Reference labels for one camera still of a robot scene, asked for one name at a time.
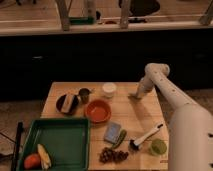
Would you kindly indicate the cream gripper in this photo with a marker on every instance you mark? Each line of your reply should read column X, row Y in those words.
column 140, row 92

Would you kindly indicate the grey-blue towel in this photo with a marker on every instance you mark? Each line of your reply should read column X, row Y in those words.
column 132, row 96

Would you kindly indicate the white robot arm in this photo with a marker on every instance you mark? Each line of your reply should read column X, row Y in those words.
column 190, row 127

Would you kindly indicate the white cup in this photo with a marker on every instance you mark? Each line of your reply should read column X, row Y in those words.
column 109, row 89

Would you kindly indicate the green cucumber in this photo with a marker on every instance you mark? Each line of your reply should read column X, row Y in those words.
column 120, row 139

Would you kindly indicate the orange bowl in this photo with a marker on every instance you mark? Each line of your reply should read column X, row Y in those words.
column 97, row 111

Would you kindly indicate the blue sponge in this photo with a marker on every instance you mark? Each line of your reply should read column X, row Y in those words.
column 112, row 132

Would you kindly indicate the dark metal cup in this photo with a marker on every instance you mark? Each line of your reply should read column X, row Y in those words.
column 84, row 95

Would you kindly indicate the green cup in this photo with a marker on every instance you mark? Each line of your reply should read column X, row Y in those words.
column 158, row 147

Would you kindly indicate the bunch of dark grapes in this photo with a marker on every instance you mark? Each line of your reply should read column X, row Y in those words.
column 109, row 155

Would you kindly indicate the beige sponge block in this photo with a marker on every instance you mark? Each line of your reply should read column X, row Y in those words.
column 67, row 103

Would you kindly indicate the black plate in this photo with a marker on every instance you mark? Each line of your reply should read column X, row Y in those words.
column 74, row 105

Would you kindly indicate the green plastic tray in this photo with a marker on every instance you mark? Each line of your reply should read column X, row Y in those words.
column 67, row 142

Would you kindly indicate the black bar beside tray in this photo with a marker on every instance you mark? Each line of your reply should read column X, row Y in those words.
column 17, row 145

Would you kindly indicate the orange fruit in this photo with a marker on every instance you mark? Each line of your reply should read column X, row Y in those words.
column 32, row 161

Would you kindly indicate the white handled dish brush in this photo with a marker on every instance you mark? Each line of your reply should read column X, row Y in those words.
column 135, row 144

